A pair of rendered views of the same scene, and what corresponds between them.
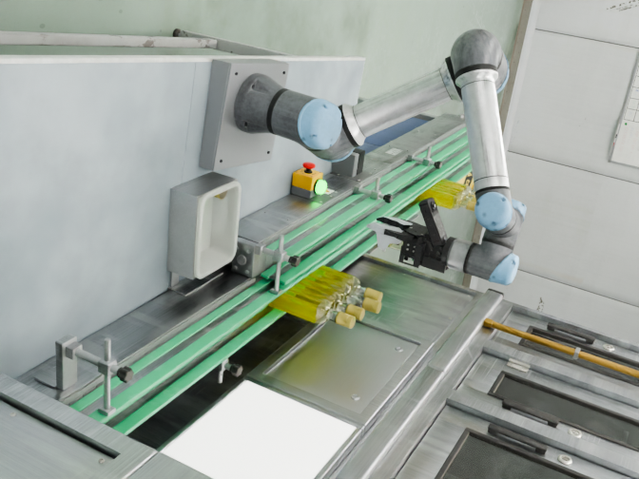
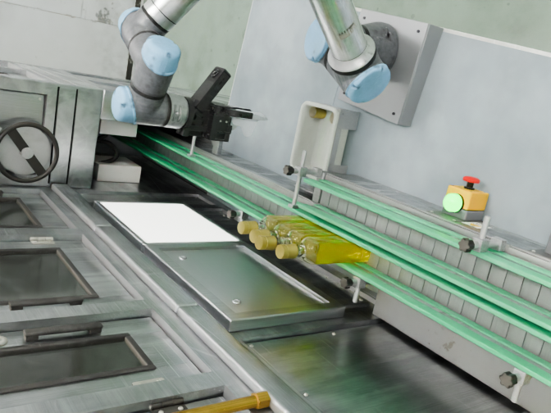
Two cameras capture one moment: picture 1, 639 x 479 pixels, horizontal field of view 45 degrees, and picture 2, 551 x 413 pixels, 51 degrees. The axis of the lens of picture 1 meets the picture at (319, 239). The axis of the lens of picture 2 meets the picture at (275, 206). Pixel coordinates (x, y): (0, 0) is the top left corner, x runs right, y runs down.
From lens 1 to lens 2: 2.91 m
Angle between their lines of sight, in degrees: 108
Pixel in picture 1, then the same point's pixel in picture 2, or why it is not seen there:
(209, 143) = not seen: hidden behind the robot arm
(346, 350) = (254, 282)
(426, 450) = (100, 272)
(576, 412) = (18, 370)
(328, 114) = (315, 24)
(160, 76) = not seen: hidden behind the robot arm
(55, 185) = (267, 60)
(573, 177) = not seen: outside the picture
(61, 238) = (263, 92)
